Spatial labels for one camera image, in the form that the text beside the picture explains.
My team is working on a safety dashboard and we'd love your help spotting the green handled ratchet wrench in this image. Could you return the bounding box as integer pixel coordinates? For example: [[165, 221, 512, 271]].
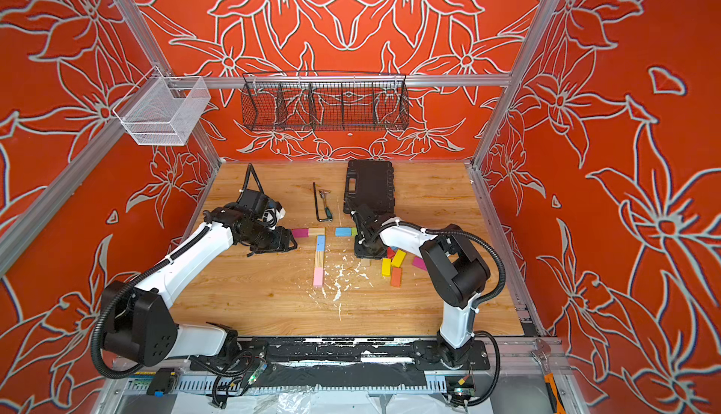
[[318, 189, 333, 222]]

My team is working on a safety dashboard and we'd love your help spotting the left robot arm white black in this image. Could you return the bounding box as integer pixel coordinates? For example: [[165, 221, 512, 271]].
[[90, 164, 298, 379]]

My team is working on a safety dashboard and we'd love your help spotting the light blue block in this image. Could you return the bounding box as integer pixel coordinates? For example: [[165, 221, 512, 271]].
[[335, 227, 353, 237]]

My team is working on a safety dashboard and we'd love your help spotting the white wire basket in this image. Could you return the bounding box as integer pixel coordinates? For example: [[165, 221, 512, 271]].
[[113, 75, 210, 146]]

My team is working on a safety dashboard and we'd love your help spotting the natural wood block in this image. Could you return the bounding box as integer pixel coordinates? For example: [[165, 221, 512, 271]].
[[308, 227, 326, 237], [314, 251, 325, 271]]

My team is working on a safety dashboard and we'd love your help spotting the pink block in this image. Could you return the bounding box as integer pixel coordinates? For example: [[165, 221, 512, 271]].
[[313, 268, 325, 288]]

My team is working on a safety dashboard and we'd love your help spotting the orange handled tool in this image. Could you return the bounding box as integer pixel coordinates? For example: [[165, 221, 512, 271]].
[[544, 373, 567, 414]]

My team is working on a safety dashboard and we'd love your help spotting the yellow block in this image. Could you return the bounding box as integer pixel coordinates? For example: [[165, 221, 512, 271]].
[[381, 258, 392, 277], [391, 250, 407, 268]]

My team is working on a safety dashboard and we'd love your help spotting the yellow block upper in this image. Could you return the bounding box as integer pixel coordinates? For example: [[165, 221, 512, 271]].
[[391, 250, 407, 268]]

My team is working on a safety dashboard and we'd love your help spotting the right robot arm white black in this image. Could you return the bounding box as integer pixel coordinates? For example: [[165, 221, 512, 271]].
[[349, 205, 506, 409]]

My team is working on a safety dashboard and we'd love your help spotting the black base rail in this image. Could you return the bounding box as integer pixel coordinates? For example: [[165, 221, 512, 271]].
[[190, 337, 491, 373]]

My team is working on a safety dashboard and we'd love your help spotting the black hex key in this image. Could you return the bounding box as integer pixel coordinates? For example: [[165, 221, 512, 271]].
[[313, 183, 325, 223]]

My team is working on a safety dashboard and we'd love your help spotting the magenta block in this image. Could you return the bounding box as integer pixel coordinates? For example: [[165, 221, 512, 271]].
[[411, 257, 427, 271], [292, 228, 309, 239]]

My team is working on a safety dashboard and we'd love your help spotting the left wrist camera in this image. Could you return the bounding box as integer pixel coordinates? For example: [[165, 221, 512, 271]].
[[263, 201, 285, 229]]

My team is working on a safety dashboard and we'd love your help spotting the black plastic tool case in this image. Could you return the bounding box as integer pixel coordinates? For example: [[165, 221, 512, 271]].
[[344, 160, 395, 214]]

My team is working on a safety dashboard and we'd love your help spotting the yellow block lower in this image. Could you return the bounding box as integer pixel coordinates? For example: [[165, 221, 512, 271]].
[[381, 258, 392, 277]]

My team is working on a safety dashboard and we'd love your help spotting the orange block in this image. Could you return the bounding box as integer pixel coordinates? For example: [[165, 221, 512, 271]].
[[391, 267, 403, 288]]

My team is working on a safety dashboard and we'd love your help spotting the black wire basket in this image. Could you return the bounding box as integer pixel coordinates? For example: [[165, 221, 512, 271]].
[[240, 72, 410, 132]]

